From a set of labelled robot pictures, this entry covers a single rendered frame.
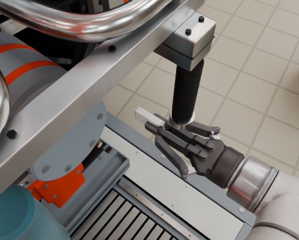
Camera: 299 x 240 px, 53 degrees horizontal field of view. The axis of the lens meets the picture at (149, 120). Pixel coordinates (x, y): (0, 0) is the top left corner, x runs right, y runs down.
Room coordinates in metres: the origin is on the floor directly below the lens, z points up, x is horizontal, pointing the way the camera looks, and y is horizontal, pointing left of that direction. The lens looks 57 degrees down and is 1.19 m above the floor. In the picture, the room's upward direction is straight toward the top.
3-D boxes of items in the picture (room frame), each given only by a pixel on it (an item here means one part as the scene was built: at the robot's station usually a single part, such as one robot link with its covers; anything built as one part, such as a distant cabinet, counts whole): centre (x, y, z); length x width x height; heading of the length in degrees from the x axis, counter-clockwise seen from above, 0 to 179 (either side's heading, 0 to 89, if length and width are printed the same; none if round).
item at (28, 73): (0.25, 0.18, 0.85); 0.21 x 0.14 x 0.14; 52
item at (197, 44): (0.30, -0.03, 0.93); 0.09 x 0.05 x 0.05; 52
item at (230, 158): (0.25, -0.12, 0.66); 0.09 x 0.08 x 0.07; 52
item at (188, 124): (0.28, -0.06, 0.83); 0.04 x 0.04 x 0.16
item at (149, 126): (0.31, -0.01, 0.66); 0.05 x 0.03 x 0.01; 52
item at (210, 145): (0.30, -0.08, 0.66); 0.11 x 0.01 x 0.04; 51
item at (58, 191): (0.32, 0.27, 0.48); 0.16 x 0.12 x 0.17; 52
